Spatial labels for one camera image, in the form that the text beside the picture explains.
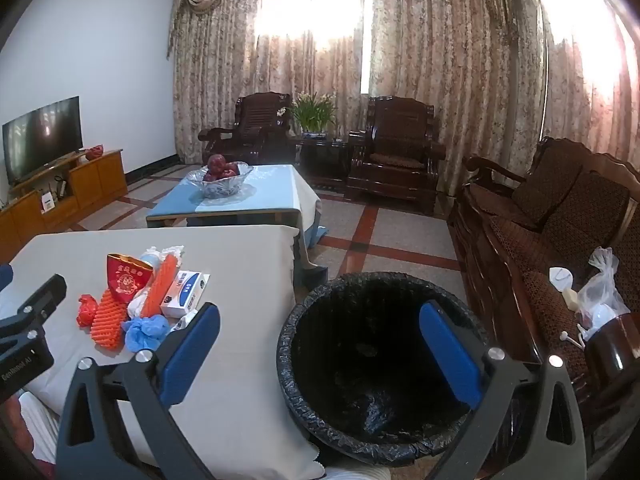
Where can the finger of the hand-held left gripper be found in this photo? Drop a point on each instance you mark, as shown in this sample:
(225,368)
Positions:
(4,277)
(47,297)

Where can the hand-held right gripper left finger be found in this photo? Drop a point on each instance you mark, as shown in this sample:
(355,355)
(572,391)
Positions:
(192,355)

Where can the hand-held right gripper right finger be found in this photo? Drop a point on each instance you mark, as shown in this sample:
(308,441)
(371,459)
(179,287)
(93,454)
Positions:
(450,355)

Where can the small red wrapper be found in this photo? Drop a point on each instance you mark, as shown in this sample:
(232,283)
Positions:
(87,310)

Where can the orange foam fruit net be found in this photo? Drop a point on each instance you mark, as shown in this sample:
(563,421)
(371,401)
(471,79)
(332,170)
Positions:
(160,285)
(107,322)

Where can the red printed paper packet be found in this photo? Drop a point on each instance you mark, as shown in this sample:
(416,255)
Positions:
(125,280)

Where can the black-lined trash bin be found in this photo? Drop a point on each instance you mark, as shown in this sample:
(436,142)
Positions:
(360,360)

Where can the crumpled rubber glove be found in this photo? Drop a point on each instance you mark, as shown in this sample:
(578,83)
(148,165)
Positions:
(145,334)

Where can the person's white clothing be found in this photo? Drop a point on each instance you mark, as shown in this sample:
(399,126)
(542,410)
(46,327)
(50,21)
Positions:
(30,420)

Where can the white and blue carton box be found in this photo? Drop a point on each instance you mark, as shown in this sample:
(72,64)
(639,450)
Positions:
(185,292)

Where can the crumpled white tissue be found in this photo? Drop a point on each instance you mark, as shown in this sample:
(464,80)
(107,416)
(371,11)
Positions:
(139,304)

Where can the small white box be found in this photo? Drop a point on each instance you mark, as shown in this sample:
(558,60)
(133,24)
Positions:
(48,201)

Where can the crumpled clear plastic wrap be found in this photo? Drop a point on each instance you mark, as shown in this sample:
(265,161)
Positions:
(173,253)

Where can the wooden television cabinet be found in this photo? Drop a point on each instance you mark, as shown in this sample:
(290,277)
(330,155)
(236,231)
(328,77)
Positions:
(95,180)

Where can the small pale yellow block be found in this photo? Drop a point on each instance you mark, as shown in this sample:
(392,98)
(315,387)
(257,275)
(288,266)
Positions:
(571,300)

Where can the flat screen television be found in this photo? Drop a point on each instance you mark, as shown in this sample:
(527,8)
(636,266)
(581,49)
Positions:
(42,140)

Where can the clear plastic bag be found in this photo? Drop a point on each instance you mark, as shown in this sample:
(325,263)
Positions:
(602,290)

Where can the dark wooden cushioned sofa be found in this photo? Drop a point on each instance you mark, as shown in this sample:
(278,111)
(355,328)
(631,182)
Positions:
(550,220)

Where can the glass fruit bowl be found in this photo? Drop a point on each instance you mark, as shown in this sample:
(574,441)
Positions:
(220,187)

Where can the blue-covered coffee table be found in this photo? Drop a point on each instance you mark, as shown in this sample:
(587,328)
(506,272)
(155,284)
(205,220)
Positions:
(270,190)

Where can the red apple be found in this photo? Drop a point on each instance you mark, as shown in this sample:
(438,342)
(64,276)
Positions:
(231,169)
(216,162)

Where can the dark wooden armchair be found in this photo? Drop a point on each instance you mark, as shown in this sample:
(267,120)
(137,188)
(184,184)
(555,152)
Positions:
(400,135)
(260,120)

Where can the dark wooden side table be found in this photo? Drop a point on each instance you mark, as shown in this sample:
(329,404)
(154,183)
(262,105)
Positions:
(322,160)

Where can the green potted plant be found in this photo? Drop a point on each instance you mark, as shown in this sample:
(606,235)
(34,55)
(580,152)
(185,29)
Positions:
(312,112)

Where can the narrow floral curtain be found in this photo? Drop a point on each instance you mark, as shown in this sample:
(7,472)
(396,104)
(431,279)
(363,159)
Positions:
(590,85)

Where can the wide floral curtain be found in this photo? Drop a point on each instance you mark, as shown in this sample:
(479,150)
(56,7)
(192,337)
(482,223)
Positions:
(400,50)

